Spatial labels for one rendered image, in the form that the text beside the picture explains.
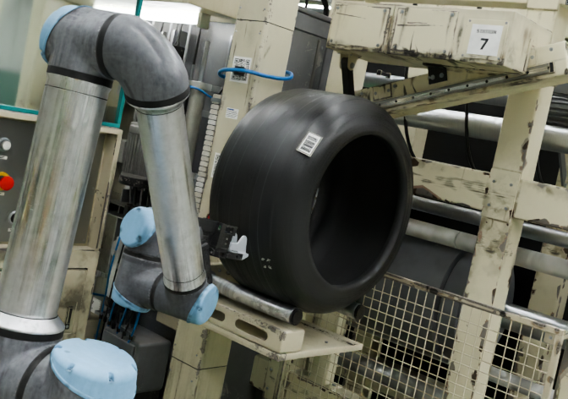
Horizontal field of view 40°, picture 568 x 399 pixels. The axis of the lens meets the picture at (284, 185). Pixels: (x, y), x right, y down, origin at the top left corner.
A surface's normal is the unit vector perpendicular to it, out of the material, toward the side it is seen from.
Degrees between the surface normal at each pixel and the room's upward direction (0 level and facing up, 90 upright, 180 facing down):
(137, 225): 78
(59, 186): 89
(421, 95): 90
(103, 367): 6
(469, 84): 90
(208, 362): 90
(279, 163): 72
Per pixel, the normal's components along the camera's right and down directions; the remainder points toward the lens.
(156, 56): 0.40, -0.11
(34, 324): 0.56, -0.55
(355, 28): -0.65, -0.07
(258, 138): -0.48, -0.53
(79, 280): 0.73, 0.19
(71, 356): 0.28, -0.95
